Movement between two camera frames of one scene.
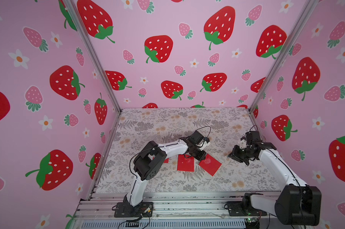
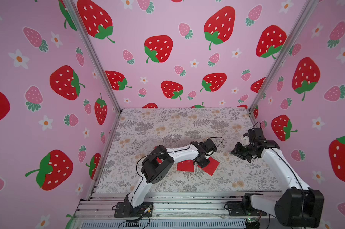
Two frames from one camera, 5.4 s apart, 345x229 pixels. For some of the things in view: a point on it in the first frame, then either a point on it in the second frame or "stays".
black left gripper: (202, 155) to (205, 164)
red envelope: (185, 162) stays
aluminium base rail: (171, 210) stays
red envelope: (210, 164) stays
